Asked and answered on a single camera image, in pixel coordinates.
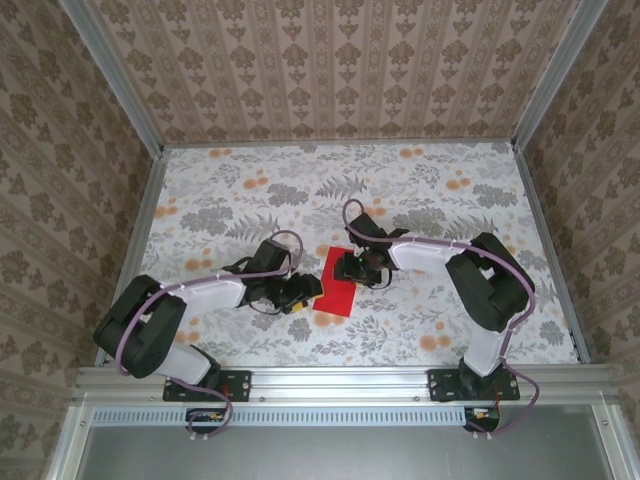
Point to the red paper sheet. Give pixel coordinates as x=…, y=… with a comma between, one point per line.
x=335, y=300

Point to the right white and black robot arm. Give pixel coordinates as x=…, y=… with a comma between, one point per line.
x=475, y=290

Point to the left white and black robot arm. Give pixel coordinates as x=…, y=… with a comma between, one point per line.
x=150, y=345

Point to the grey metal sheet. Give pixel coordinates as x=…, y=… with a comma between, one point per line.
x=340, y=455

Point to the floral patterned table cover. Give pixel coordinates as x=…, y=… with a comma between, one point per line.
x=400, y=170

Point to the small black electronics board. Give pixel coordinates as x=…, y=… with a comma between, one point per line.
x=487, y=422
x=200, y=425

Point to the wide aluminium cross rail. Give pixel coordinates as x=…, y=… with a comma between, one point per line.
x=340, y=382

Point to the thin aluminium rail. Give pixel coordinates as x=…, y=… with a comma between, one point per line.
x=340, y=144

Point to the aluminium side rail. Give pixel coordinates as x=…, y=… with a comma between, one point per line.
x=551, y=250
x=136, y=250

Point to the aluminium lower frame rail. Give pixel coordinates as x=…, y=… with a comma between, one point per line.
x=67, y=445
x=615, y=445

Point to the aluminium upright post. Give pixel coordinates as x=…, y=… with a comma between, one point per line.
x=556, y=75
x=118, y=75

